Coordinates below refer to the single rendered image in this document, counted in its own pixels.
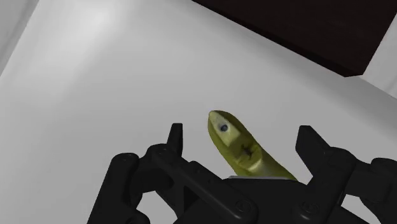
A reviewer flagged yellow-green banana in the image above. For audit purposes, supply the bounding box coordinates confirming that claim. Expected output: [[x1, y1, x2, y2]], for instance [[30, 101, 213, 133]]
[[207, 109, 298, 181]]

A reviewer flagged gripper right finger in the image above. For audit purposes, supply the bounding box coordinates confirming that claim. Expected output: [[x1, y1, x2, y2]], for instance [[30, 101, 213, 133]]
[[291, 125, 397, 224]]

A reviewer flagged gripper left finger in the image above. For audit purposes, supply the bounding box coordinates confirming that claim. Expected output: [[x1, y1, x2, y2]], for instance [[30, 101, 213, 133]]
[[87, 123, 258, 224]]

